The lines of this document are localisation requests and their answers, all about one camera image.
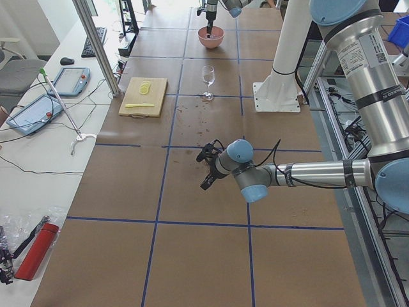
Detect yellow plastic knife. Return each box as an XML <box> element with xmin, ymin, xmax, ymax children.
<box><xmin>125</xmin><ymin>103</ymin><xmax>155</xmax><ymax>109</ymax></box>

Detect bamboo cutting board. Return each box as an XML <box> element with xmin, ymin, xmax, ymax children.
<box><xmin>118</xmin><ymin>77</ymin><xmax>167</xmax><ymax>117</ymax></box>

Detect pink bowl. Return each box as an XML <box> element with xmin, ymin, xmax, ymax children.
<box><xmin>197</xmin><ymin>26</ymin><xmax>224</xmax><ymax>49</ymax></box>

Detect clear wine glass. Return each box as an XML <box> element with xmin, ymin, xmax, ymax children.
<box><xmin>202</xmin><ymin>65</ymin><xmax>215</xmax><ymax>100</ymax></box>

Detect blue teach pendant far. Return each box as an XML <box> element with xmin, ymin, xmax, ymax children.
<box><xmin>52</xmin><ymin>67</ymin><xmax>91</xmax><ymax>97</ymax></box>

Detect lemon slice leftmost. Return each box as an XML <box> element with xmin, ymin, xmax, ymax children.
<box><xmin>139</xmin><ymin>87</ymin><xmax>150</xmax><ymax>95</ymax></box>

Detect black computer mouse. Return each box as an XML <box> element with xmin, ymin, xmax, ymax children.
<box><xmin>60</xmin><ymin>57</ymin><xmax>75</xmax><ymax>66</ymax></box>

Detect clear plastic bag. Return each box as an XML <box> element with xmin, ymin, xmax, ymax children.
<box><xmin>1</xmin><ymin>207</ymin><xmax>68</xmax><ymax>253</ymax></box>

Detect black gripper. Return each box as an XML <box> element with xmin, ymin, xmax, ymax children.
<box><xmin>200</xmin><ymin>154</ymin><xmax>229</xmax><ymax>191</ymax></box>
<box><xmin>204</xmin><ymin>0</ymin><xmax>218</xmax><ymax>38</ymax></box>

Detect aluminium frame post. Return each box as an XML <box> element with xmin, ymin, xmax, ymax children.
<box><xmin>72</xmin><ymin>0</ymin><xmax>121</xmax><ymax>97</ymax></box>

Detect blue teach pendant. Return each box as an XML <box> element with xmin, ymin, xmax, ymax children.
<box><xmin>52</xmin><ymin>67</ymin><xmax>91</xmax><ymax>97</ymax></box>
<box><xmin>6</xmin><ymin>94</ymin><xmax>63</xmax><ymax>136</ymax></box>

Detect blue teach pendant near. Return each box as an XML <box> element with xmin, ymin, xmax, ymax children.
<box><xmin>6</xmin><ymin>94</ymin><xmax>63</xmax><ymax>136</ymax></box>

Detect clear ice cubes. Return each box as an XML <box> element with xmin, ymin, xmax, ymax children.
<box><xmin>202</xmin><ymin>33</ymin><xmax>223</xmax><ymax>41</ymax></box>

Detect white grabber stick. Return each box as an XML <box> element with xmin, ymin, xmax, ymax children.
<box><xmin>40</xmin><ymin>68</ymin><xmax>96</xmax><ymax>155</ymax></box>

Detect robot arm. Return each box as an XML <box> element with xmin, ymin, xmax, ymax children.
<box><xmin>197</xmin><ymin>1</ymin><xmax>408</xmax><ymax>213</ymax></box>
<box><xmin>197</xmin><ymin>0</ymin><xmax>252</xmax><ymax>38</ymax></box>

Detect black keyboard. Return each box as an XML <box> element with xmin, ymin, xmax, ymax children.
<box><xmin>81</xmin><ymin>26</ymin><xmax>108</xmax><ymax>59</ymax></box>

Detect blue storage bin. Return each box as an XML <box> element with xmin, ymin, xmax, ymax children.
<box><xmin>387</xmin><ymin>16</ymin><xmax>409</xmax><ymax>48</ymax></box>

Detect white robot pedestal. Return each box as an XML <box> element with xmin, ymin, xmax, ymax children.
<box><xmin>253</xmin><ymin>0</ymin><xmax>312</xmax><ymax>113</ymax></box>

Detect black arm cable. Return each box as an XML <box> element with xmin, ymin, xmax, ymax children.
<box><xmin>210</xmin><ymin>138</ymin><xmax>349</xmax><ymax>189</ymax></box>

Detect red cylinder bottle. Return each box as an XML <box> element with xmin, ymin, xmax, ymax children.
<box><xmin>14</xmin><ymin>223</ymin><xmax>59</xmax><ymax>281</ymax></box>

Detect grey office chair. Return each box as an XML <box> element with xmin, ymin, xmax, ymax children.
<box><xmin>1</xmin><ymin>38</ymin><xmax>47</xmax><ymax>97</ymax></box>

